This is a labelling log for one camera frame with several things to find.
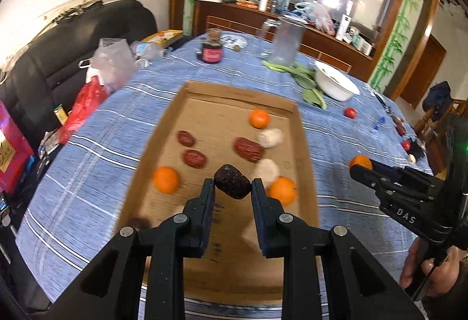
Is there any green bamboo wall decal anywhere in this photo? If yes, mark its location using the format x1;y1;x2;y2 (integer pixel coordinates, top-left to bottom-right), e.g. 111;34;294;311
367;0;428;94

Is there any yellow package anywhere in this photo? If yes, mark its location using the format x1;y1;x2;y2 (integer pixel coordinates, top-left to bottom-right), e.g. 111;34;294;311
141;29;183;46

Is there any white tube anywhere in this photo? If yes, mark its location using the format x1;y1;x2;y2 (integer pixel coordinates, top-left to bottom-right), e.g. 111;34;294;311
336;14;353;42

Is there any clear plastic bag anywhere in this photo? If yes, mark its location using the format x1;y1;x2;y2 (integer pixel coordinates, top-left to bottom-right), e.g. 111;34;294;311
78;37;141;92

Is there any large red date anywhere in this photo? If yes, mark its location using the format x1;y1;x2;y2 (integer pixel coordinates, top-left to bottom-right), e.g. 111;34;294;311
234;137;266;163

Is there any person's right hand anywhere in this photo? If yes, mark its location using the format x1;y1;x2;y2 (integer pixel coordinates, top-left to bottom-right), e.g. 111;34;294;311
400;237;468;297

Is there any wooden counter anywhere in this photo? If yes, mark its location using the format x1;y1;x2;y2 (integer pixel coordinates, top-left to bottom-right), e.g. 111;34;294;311
194;0;374;73

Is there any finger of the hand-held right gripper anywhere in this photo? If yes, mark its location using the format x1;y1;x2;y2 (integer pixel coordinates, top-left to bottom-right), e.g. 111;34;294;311
369;159;439;189
350;164;432;201

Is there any white garlic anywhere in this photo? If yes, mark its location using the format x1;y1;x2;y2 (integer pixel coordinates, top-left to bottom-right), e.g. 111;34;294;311
258;128;285;148
254;158;281;186

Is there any clear plastic water bottle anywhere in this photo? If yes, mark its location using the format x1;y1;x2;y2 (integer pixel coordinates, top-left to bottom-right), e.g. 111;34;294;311
132;41;167;62

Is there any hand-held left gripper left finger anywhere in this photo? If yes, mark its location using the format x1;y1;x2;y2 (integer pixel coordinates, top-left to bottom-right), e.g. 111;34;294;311
44;178;216;320

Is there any red plastic bag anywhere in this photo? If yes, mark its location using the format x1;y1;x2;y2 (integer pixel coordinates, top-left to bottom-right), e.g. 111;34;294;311
58;76;110;145

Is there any black sofa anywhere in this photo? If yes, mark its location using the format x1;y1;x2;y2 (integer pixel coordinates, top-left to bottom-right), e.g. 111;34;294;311
0;0;158;145

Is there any clear plastic pitcher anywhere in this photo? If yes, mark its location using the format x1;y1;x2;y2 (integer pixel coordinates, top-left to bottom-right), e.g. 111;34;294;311
258;18;306;66

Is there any small green packet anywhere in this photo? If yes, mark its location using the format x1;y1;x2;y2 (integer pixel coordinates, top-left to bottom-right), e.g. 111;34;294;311
54;104;70;126

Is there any orange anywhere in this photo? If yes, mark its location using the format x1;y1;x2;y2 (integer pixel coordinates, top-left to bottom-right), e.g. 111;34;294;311
249;108;271;129
348;155;374;172
268;176;298;206
152;165;181;194

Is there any dark jar with red label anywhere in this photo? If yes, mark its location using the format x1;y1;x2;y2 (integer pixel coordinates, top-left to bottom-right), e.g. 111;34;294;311
197;28;223;65

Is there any white bowl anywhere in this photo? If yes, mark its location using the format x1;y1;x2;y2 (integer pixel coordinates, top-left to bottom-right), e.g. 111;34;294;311
314;60;361;102

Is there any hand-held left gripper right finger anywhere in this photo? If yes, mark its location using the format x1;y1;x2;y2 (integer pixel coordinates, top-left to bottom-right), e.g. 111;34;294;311
252;179;425;320

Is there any green leafy vegetable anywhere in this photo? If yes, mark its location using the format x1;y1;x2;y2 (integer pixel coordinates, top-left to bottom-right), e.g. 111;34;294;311
262;60;327;109

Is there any brown cardboard box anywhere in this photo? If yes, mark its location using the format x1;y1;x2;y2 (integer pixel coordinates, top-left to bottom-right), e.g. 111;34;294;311
115;80;320;306

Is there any pink box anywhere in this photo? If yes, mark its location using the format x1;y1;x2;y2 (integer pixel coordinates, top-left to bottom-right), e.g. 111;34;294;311
0;100;35;192

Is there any blue plaid tablecloth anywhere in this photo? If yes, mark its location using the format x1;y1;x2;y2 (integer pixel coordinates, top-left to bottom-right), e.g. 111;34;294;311
15;31;436;309

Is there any dark jacket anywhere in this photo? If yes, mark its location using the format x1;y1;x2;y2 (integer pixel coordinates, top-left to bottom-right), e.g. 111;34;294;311
422;81;452;121

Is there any translucent plastic bag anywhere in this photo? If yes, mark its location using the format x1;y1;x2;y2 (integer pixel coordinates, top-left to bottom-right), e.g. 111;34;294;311
294;1;335;31

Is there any dark dried date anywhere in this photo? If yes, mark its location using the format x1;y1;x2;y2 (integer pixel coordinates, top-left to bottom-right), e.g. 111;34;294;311
214;164;252;200

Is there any brown wooden door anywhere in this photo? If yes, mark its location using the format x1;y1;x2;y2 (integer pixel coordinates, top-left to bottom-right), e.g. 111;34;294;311
400;35;447;108

